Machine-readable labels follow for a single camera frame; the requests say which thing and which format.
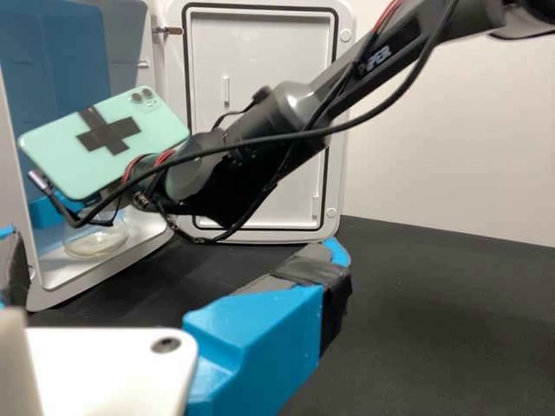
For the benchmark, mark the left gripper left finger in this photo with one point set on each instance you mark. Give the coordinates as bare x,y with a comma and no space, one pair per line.
12,268

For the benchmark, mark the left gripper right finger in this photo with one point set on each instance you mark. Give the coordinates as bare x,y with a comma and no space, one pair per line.
269,338

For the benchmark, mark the incubator door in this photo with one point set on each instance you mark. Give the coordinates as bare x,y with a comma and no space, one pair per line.
260,56

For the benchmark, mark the white incubator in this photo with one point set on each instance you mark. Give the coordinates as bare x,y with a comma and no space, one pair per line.
65,56

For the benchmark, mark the right wrist camera phone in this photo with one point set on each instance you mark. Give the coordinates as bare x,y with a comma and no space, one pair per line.
108,143

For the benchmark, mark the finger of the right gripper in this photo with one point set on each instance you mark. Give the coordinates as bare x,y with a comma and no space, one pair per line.
47,214

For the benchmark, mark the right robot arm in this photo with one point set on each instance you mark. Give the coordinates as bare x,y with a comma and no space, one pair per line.
269,125

